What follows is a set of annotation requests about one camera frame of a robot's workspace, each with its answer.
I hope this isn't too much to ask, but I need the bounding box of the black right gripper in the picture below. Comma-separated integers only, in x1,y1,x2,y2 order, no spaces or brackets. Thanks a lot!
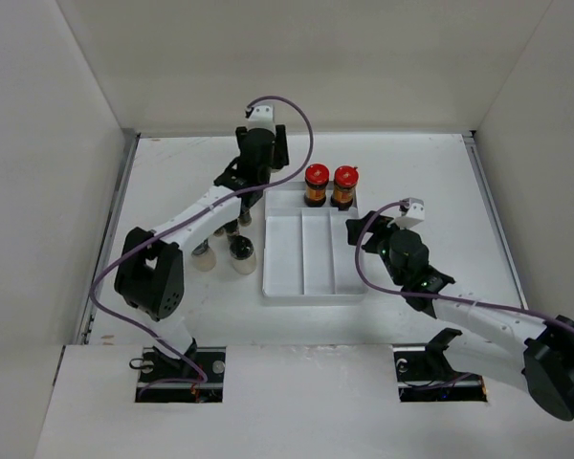
345,210,413,286

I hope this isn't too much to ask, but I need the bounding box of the red-lid chili sauce jar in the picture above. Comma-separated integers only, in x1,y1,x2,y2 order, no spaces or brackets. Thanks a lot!
331,165,359,210

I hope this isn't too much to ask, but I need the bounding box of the small black-cap spice bottle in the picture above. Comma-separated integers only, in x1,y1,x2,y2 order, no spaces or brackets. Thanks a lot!
238,201,252,227

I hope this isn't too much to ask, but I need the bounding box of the dome-top black pepper grinder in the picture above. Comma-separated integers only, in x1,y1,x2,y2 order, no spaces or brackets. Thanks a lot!
230,235,257,275

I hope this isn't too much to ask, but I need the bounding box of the clear-top salt grinder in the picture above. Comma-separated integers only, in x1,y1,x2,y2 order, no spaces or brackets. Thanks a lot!
191,239,216,272

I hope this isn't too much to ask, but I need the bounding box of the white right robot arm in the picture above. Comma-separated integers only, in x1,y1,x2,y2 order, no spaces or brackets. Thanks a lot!
345,212,574,421

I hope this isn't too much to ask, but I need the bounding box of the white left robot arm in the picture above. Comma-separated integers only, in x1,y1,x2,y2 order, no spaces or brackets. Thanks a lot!
114,121,289,382

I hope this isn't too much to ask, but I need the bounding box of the white plastic organizer tray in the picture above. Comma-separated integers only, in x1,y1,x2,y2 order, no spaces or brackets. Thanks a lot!
261,182,367,306

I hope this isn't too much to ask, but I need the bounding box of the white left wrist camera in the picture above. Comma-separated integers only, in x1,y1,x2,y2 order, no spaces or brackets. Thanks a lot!
245,104,276,133

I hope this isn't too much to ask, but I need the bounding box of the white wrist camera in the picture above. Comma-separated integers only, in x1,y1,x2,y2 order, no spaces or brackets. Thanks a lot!
245,104,276,133
393,197,425,230

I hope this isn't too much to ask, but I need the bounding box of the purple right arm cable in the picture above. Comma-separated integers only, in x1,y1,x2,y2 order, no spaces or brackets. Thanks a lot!
354,200,574,350

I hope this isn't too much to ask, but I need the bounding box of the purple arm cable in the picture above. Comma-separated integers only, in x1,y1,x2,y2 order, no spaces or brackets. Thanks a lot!
89,95,314,398
354,200,574,350

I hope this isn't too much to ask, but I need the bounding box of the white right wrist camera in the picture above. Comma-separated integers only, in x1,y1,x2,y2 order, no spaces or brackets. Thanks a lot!
393,197,425,230

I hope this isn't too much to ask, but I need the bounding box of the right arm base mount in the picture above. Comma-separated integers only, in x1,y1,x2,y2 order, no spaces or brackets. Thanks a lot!
393,328,487,403

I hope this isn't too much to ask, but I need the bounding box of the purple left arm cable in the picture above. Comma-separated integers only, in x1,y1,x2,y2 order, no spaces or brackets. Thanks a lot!
89,95,314,398

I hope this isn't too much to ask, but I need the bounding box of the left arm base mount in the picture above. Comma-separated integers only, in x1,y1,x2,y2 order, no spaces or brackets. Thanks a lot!
129,347,227,404

